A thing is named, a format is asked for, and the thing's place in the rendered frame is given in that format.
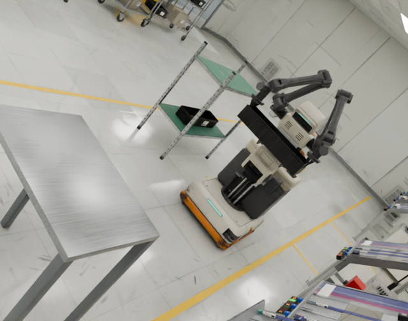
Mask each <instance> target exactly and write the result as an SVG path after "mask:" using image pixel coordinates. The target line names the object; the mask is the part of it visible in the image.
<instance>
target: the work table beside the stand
mask: <svg viewBox="0 0 408 321"><path fill-rule="evenodd" d="M0 144H1V146H2V148H3V150H4V151H5V153H6V155H7V157H8V159H9V160H10V162H11V165H12V166H13V168H14V170H15V172H16V174H17V176H18V178H19V180H20V181H21V183H22V185H23V187H24V188H23V189H22V191H21V193H20V194H19V195H18V197H17V198H16V200H15V201H14V203H13V204H12V206H11V207H10V209H9V210H8V211H7V213H6V215H5V216H4V217H3V219H2V220H1V221H0V223H1V225H2V227H3V228H5V227H10V226H11V224H12V223H13V222H14V220H15V219H16V218H17V216H18V214H19V213H20V212H21V211H22V209H23V208H24V206H25V205H26V204H27V202H28V200H29V199H30V200H31V202H32V204H33V206H34V208H35V210H36V211H37V213H38V215H39V217H40V219H41V221H42V222H43V225H44V226H45V229H46V230H47V232H48V234H49V236H50V238H51V240H52V241H53V243H54V245H55V247H56V249H57V251H58V254H57V255H56V256H55V257H54V259H53V260H52V261H51V263H50V264H49V265H48V266H47V267H46V268H45V270H44V271H43V272H42V274H40V276H39V277H38V278H37V279H36V281H35V282H34V283H33V284H32V285H31V287H30V288H29V289H28V291H27V292H26V293H25V294H24V295H23V296H22V298H21V299H20V300H19V302H18V303H17V304H16V305H15V306H14V307H13V309H12V310H11V311H10V312H9V314H8V315H7V316H6V317H5V319H4V320H3V321H23V319H25V317H26V316H27V315H28V314H29V313H30V311H31V310H32V309H33V308H34V307H35V306H36V305H37V303H38V302H39V301H40V300H41V298H42V297H43V296H44V295H45V294H46V293H47V292H48V291H49V289H50V288H51V287H52V286H53V284H54V283H55V282H56V281H57V280H58V279H59V278H60V277H61V275H62V274H63V273H64V272H65V270H67V269H68V267H69V266H70V265H71V263H72V262H73V261H74V260H78V259H83V258H86V257H90V256H93V255H98V254H101V253H106V252H111V251H114V250H118V249H121V248H125V247H129V246H133V247H132V248H131V249H130V251H129V252H128V253H127V254H125V256H123V258H121V260H120V261H119V262H118V263H117V264H116V265H115V266H114V267H113V268H112V270H111V271H110V272H109V273H108V274H107V275H106V276H105V277H104V278H103V279H102V280H101V281H100V282H99V283H98V284H97V285H96V286H95V288H94V289H93V290H92V291H91V292H90V293H89V294H88V295H87V296H86V298H85V299H84V300H83V301H82V302H81V303H80V304H79V305H78V306H77V307H76V308H75V309H74V310H73V311H72V312H71V313H70V314H69V315H68V317H67V318H66V319H65V320H64V321H79V320H80V319H81V318H82V317H83V316H84V315H85V314H86V313H87V312H88V311H89V310H90V309H91V308H92V307H93V305H94V304H95V303H96V302H97V301H98V300H99V299H100V298H101V297H102V296H103V295H104V294H105V293H106V292H107V291H108V289H109V288H110V287H111V286H112V285H113V284H114V283H115V282H116V281H117V280H118V279H119V278H120V277H121V276H122V275H123V274H124V273H125V272H126V271H127V270H128V269H129V268H130V267H131V266H132V265H133V264H134V263H135V262H136V261H137V260H138V259H139V258H140V256H141V255H142V254H143V253H144V252H145V251H146V250H147V249H148V248H149V247H150V246H151V245H152V244H153V243H154V242H155V240H156V239H157V238H158V237H160V234H159V232H158V231H157V229H156V228H155V226H154V224H153V223H152V222H151V220H150V218H149V217H148V216H147V214H146V213H145V211H144V210H143V208H142V207H141V205H140V203H139V202H138V200H137V199H136V197H135V196H134V194H133V193H132V191H131V190H130V188H129V187H128V185H127V184H126V182H125V181H124V179H123V178H122V177H121V175H120V173H119V172H118V171H117V169H116V167H115V166H114V165H113V162H112V161H111V160H110V158H109V156H108V155H107V154H106V152H105V151H104V149H103V147H102V146H101V145H100V143H99V141H98V140H97V139H96V137H95V135H94V134H93V133H92V131H91V130H90V128H89V126H88V125H87V124H86V122H85V120H84V119H83V117H82V116H81V115H74V114H69V113H60V112H55V111H46V110H37V109H32V108H23V107H18V106H9V105H4V104H0Z"/></svg>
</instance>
